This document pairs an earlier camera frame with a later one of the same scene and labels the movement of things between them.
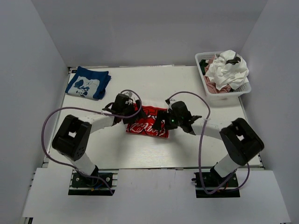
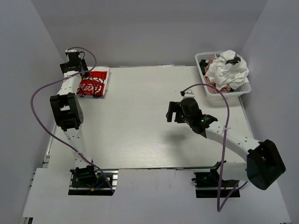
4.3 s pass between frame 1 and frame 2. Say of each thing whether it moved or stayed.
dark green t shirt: stayed
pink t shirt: stayed
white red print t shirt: moved
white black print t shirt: stayed
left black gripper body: moved
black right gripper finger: moved
